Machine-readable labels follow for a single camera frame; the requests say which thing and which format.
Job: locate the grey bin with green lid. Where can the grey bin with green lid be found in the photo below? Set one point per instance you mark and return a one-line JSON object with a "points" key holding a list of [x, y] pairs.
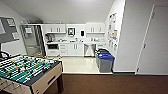
{"points": [[101, 54]]}

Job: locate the black chair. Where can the black chair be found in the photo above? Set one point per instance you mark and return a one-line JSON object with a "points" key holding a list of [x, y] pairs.
{"points": [[4, 55]]}

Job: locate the wide white drawer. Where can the wide white drawer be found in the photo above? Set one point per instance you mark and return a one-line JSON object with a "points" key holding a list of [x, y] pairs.
{"points": [[53, 52]]}

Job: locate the white paper sheet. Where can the white paper sheet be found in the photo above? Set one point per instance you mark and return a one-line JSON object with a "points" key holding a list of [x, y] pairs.
{"points": [[28, 30]]}

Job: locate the narrow white drawer stack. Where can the narrow white drawer stack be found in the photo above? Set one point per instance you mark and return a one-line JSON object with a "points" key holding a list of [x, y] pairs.
{"points": [[63, 49], [100, 46]]}

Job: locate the white sink base cabinet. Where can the white sink base cabinet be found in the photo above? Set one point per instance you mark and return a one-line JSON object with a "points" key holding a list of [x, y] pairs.
{"points": [[75, 49]]}

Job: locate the stainless steel fridge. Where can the stainless steel fridge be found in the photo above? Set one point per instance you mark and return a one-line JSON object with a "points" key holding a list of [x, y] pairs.
{"points": [[33, 41]]}

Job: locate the white door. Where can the white door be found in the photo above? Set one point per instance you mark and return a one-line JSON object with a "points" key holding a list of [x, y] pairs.
{"points": [[155, 43]]}

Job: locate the grey bin with blue lid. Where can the grey bin with blue lid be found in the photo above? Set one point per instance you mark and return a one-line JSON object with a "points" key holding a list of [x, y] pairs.
{"points": [[106, 63]]}

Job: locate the foosball table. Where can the foosball table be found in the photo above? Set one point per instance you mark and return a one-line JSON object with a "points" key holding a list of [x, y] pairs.
{"points": [[30, 72]]}

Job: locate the stainless steel dishwasher door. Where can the stainless steel dishwasher door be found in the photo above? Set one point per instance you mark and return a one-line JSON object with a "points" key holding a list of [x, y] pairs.
{"points": [[89, 50]]}

